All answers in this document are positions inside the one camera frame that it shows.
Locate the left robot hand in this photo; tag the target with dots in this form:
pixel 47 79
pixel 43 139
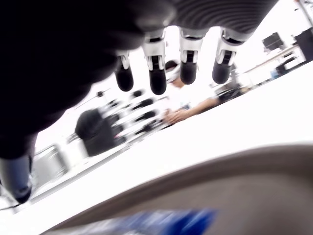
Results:
pixel 95 133

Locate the black monitor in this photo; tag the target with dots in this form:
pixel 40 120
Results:
pixel 272 41

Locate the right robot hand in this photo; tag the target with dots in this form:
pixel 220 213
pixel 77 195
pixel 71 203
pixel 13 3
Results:
pixel 61 49

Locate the seated person white t-shirt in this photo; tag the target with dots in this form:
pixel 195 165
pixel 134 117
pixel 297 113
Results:
pixel 181 102

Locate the round dark brown tray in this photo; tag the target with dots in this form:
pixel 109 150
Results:
pixel 244 191

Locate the blue Oreo packet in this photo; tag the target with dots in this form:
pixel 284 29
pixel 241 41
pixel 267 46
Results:
pixel 159 221

